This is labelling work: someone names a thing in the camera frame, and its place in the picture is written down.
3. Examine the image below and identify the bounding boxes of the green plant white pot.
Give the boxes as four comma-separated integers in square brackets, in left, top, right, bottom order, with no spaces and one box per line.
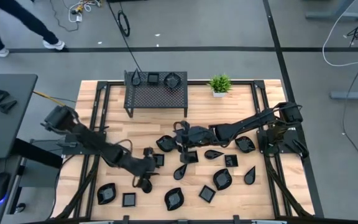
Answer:
[208,73,233,99]

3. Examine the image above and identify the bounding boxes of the black crumpled object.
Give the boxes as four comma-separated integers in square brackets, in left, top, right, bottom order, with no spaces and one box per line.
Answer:
[0,88,18,114]

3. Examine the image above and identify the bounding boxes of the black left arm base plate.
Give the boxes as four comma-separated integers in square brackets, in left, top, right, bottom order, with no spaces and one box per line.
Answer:
[61,130,106,156]

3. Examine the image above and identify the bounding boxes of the crumpled black cloth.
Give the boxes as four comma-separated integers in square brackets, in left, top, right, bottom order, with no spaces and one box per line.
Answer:
[96,182,117,205]

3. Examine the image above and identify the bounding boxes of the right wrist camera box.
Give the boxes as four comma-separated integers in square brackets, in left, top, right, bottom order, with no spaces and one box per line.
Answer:
[179,144,190,164]

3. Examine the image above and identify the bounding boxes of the black mesh shelf riser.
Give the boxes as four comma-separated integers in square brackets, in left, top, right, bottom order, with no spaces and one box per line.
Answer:
[123,70,189,119]

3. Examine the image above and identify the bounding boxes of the black cable coil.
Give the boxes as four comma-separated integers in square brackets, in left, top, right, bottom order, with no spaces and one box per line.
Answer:
[117,9,132,38]

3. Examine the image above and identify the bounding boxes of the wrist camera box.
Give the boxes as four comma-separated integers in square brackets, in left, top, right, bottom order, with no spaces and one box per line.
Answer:
[140,177,153,194]
[179,144,190,164]

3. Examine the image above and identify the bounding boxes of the grey table foot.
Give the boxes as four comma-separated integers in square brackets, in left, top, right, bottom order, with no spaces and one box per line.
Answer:
[305,0,358,21]
[329,83,358,101]

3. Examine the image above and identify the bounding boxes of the long black cable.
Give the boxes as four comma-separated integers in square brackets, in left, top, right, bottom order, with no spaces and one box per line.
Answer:
[106,0,143,73]

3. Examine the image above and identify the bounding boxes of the dark grey desk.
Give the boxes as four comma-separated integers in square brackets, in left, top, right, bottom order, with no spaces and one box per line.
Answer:
[0,73,39,159]

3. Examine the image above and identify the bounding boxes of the person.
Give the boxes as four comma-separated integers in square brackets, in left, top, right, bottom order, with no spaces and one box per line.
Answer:
[0,0,67,58]

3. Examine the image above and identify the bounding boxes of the black aluminium table frame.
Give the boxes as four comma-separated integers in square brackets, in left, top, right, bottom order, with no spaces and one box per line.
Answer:
[53,79,324,224]

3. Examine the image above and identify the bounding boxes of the black teardrop mini plate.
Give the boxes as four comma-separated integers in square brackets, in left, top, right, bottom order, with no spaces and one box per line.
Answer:
[131,68,142,87]
[244,166,257,185]
[173,163,188,181]
[204,149,225,161]

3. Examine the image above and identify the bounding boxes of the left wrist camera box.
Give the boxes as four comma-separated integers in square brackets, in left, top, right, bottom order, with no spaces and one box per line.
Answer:
[140,177,153,194]

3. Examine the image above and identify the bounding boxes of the tangled white yellow cables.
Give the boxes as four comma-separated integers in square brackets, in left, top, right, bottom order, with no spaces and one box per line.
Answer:
[68,0,103,23]

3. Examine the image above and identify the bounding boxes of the black leaf mini plate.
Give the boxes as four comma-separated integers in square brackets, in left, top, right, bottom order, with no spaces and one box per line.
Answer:
[163,187,185,212]
[163,72,182,90]
[234,136,257,154]
[155,134,177,153]
[213,168,233,192]

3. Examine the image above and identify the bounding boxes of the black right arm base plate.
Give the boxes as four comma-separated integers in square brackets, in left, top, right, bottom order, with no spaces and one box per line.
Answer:
[255,128,310,159]

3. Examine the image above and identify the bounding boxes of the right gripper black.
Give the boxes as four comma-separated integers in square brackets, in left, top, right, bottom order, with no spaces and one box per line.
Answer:
[173,121,217,149]

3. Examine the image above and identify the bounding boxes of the black square mini plate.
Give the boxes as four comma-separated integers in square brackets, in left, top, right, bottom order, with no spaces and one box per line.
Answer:
[122,192,137,208]
[180,150,200,165]
[198,184,217,204]
[224,154,239,168]
[147,72,160,85]
[153,153,165,167]

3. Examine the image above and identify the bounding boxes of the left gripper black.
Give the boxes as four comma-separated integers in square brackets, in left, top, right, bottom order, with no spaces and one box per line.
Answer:
[135,147,162,180]

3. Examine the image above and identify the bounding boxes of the black desk foot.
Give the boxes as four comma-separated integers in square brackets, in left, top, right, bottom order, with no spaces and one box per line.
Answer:
[11,138,63,169]

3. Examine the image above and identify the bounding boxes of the white floor cable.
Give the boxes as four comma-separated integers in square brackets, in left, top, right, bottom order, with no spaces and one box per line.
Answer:
[321,0,358,68]

